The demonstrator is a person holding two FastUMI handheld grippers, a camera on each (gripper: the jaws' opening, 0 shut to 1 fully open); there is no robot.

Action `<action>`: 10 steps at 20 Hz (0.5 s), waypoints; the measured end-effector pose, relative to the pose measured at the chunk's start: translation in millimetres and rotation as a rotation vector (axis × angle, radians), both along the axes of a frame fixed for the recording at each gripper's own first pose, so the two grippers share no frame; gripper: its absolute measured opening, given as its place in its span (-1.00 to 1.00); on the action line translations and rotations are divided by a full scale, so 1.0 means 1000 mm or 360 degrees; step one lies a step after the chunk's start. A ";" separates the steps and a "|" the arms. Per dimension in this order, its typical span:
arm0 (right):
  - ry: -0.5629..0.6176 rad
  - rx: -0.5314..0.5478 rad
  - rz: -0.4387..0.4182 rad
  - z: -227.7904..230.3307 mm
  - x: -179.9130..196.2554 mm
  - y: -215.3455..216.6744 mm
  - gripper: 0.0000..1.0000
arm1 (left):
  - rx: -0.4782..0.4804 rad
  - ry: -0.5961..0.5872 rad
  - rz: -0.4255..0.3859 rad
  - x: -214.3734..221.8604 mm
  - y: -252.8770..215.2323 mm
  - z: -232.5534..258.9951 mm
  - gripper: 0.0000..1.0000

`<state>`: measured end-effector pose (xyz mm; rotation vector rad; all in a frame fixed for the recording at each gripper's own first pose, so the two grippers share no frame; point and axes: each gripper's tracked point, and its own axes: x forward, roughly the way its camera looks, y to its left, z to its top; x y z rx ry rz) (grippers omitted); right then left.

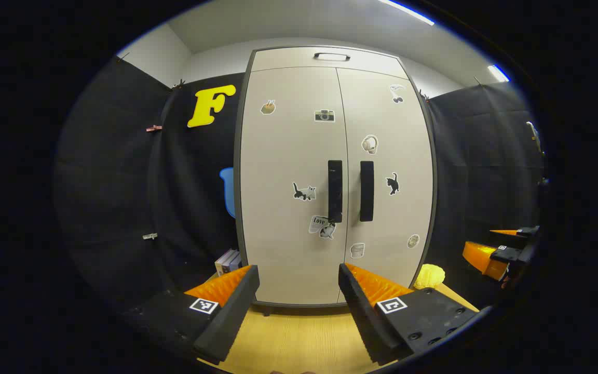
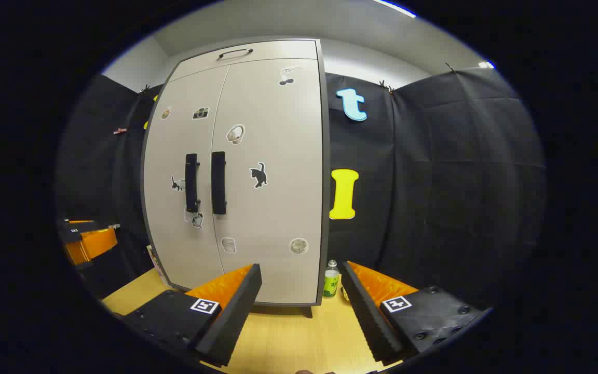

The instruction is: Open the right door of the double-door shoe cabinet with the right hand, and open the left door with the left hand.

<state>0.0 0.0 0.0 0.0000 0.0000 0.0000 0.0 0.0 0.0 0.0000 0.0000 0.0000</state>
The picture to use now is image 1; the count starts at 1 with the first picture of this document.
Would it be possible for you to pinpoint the white double-door shoe cabinet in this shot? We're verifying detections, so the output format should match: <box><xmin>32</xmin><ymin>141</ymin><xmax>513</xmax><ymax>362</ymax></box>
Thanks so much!
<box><xmin>234</xmin><ymin>46</ymin><xmax>439</xmax><ymax>316</ymax></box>

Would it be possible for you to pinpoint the white book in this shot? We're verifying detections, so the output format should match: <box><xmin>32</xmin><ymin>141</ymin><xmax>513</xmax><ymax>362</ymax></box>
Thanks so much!
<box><xmin>215</xmin><ymin>249</ymin><xmax>235</xmax><ymax>277</ymax></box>

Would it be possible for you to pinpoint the white shoe cabinet door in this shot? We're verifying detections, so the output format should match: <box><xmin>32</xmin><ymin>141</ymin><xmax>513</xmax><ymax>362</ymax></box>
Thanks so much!
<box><xmin>336</xmin><ymin>68</ymin><xmax>434</xmax><ymax>304</ymax></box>
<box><xmin>240</xmin><ymin>66</ymin><xmax>349</xmax><ymax>306</ymax></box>

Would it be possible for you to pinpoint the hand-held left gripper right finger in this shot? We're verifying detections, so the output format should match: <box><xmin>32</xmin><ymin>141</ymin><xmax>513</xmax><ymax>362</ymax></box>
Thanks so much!
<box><xmin>338</xmin><ymin>262</ymin><xmax>481</xmax><ymax>366</ymax></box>

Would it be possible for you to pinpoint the yellow knobbly ball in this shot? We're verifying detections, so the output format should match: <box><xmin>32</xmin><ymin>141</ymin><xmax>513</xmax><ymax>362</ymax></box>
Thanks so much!
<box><xmin>414</xmin><ymin>264</ymin><xmax>446</xmax><ymax>290</ymax></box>

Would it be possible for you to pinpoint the black backdrop cloth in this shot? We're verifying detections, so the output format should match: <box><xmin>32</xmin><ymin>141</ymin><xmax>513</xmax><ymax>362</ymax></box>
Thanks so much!
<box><xmin>55</xmin><ymin>57</ymin><xmax>546</xmax><ymax>312</ymax></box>

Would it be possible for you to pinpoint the black door handle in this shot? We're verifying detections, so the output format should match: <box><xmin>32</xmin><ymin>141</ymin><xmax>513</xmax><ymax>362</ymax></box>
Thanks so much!
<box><xmin>360</xmin><ymin>161</ymin><xmax>375</xmax><ymax>222</ymax></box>
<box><xmin>328</xmin><ymin>160</ymin><xmax>343</xmax><ymax>223</ymax></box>

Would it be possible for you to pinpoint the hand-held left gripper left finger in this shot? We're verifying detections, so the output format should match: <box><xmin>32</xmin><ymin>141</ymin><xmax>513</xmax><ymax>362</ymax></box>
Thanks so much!
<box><xmin>123</xmin><ymin>265</ymin><xmax>261</xmax><ymax>365</ymax></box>

